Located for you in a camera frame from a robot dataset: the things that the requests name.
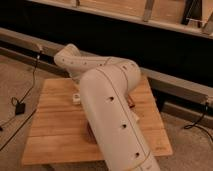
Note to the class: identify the white plastic bottle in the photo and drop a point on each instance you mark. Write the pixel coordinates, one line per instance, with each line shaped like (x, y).
(76, 99)

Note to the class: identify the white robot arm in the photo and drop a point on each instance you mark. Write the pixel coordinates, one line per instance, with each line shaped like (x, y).
(104, 83)

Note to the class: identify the dark red chip bag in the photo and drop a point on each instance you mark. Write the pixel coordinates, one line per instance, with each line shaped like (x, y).
(130, 102)

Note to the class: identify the white sponge block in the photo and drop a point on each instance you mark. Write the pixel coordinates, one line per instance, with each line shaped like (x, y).
(136, 118)

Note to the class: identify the dark brown bowl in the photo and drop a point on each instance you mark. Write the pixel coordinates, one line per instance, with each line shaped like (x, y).
(91, 135)

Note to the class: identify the wooden table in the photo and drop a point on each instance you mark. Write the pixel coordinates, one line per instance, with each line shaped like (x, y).
(58, 133)

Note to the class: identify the black power adapter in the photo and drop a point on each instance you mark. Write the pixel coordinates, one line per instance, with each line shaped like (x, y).
(20, 108)

